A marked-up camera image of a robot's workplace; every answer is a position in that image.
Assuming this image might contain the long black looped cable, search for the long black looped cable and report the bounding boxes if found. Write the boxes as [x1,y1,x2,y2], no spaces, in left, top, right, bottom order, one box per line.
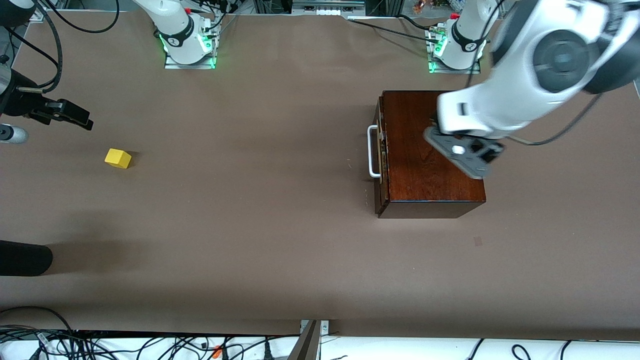
[46,0,121,34]

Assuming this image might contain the dark brown wooden cabinet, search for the dark brown wooden cabinet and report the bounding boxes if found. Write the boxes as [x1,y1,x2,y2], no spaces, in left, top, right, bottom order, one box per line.
[375,91,487,220]

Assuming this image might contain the tangled black cables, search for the tangled black cables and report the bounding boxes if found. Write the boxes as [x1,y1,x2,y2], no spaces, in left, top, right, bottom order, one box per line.
[0,325,301,360]

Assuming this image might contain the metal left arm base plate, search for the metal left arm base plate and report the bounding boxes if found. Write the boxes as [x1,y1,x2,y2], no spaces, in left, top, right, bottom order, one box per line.
[428,27,482,75]

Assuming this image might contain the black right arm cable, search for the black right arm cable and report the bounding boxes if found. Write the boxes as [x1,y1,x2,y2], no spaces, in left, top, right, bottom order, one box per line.
[0,0,64,96]

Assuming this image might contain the yellow block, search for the yellow block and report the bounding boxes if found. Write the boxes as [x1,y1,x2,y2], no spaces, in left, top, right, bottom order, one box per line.
[104,148,133,170]

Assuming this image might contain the black ribbed cylinder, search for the black ribbed cylinder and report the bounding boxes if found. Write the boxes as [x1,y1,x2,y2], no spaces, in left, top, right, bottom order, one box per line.
[0,240,54,277]

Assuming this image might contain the white power strip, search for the white power strip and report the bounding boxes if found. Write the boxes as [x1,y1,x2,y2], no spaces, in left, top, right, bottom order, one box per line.
[292,0,366,16]

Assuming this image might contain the wooden drawer with white handle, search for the wooden drawer with white handle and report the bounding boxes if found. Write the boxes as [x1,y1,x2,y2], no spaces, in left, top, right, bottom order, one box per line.
[367,97,390,213]

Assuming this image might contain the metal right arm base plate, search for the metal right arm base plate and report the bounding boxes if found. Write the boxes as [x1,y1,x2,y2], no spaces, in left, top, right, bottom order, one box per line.
[165,30,219,70]

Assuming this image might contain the dark camera mount post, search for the dark camera mount post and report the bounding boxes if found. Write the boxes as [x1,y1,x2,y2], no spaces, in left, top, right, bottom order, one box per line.
[289,320,331,360]

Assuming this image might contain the black cable to arm base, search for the black cable to arm base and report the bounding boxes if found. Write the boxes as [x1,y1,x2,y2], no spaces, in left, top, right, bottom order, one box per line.
[349,17,441,44]

